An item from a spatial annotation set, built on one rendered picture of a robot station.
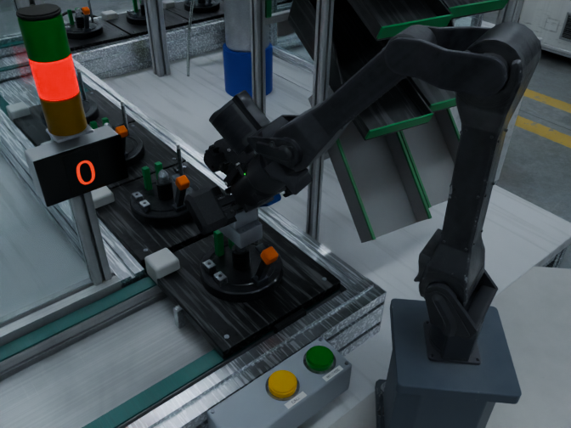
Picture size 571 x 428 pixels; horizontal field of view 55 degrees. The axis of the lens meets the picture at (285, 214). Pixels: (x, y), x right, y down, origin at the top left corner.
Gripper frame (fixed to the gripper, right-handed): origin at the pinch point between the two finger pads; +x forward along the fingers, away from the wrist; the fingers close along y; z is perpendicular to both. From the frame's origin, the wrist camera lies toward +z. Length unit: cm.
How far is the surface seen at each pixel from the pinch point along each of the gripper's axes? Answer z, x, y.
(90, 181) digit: 11.3, -0.1, 18.4
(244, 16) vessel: 57, 47, -56
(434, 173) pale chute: -10.6, 1.6, -42.9
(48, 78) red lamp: 21.7, -11.6, 20.3
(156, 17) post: 77, 72, -44
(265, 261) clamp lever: -10.2, -1.5, 1.0
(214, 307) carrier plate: -12.7, 7.9, 8.1
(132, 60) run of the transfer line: 75, 91, -38
